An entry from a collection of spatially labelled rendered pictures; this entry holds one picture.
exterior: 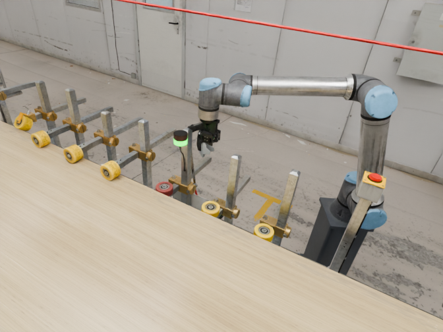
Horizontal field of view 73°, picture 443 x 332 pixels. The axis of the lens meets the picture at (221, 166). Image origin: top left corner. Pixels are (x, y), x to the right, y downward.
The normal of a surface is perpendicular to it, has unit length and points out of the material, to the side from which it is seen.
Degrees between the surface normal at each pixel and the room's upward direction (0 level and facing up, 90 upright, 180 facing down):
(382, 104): 83
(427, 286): 0
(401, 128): 90
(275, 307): 0
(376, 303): 0
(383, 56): 90
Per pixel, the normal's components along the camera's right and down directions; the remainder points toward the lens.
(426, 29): -0.53, 0.44
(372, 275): 0.08, -0.83
